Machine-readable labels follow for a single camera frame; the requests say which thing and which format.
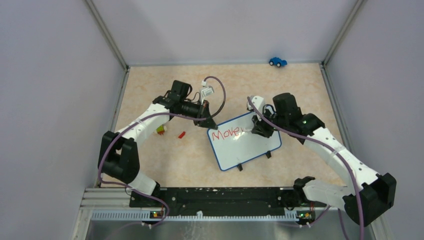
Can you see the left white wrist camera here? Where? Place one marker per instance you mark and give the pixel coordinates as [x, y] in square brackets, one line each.
[205, 91]

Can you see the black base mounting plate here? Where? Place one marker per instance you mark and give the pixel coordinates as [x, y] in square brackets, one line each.
[224, 201]

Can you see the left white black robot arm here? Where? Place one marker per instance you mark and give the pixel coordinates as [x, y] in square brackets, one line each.
[119, 151]

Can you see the colourful toy brick figure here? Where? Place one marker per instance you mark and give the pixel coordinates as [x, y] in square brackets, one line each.
[161, 129]

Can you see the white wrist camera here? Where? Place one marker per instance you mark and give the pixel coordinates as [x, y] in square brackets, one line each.
[255, 104]
[205, 91]

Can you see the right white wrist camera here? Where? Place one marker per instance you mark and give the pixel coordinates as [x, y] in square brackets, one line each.
[255, 104]

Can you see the blue toy car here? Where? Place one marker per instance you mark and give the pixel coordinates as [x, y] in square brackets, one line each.
[278, 62]

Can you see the blue framed whiteboard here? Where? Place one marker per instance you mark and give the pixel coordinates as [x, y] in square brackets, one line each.
[232, 147]

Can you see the red marker cap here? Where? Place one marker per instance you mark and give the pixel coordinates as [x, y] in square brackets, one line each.
[182, 135]

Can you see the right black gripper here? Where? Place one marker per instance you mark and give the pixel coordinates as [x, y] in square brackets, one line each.
[259, 127]

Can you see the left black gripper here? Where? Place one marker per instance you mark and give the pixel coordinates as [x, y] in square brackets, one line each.
[203, 111]

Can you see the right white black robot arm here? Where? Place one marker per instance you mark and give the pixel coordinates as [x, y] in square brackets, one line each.
[367, 194]

